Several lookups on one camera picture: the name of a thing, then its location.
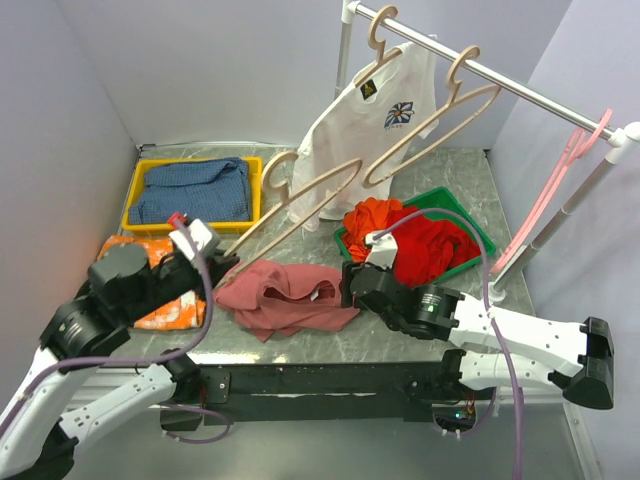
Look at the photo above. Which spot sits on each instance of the beige hanger holding white shirt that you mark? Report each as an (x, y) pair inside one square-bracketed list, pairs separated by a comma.
[(383, 56)]

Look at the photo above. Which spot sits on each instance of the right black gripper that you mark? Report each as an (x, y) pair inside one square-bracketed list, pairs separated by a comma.
[(347, 270)]

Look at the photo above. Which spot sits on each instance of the dusty pink t shirt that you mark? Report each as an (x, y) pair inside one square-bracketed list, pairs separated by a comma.
[(268, 298)]

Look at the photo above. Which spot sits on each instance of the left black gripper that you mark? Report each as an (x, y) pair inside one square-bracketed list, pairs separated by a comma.
[(218, 264)]

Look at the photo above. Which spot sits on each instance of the pink plastic hanger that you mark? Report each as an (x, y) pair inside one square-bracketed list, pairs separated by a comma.
[(577, 146)]

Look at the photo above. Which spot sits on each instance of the red t shirt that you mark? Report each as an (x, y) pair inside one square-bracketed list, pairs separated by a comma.
[(429, 248)]

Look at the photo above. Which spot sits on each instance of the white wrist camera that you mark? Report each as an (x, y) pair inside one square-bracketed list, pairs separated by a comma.
[(192, 236), (383, 249)]

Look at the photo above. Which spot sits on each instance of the black base bar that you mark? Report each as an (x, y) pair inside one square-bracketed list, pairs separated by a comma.
[(304, 392)]

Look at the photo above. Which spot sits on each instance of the blue checked shirt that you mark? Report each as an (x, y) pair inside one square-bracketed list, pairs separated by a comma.
[(215, 190)]

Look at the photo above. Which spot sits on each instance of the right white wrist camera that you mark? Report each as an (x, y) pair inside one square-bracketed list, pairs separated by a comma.
[(383, 249)]

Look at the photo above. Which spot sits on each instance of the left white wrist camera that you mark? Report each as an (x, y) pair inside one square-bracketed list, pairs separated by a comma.
[(192, 236)]

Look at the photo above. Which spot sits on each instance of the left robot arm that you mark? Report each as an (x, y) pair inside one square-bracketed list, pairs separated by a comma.
[(39, 435)]

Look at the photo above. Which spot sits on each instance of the metal clothes rack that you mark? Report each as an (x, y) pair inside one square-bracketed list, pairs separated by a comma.
[(623, 142)]

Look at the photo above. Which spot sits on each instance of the orange white patterned cloth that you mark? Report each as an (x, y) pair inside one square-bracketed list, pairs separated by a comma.
[(184, 313)]

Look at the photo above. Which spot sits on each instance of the white t shirt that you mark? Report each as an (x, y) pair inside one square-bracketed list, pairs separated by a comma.
[(365, 123)]

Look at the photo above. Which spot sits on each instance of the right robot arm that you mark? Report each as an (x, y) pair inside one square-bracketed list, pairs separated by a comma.
[(495, 346)]

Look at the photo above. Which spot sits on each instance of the orange t shirt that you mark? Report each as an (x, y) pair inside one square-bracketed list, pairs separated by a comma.
[(367, 216)]

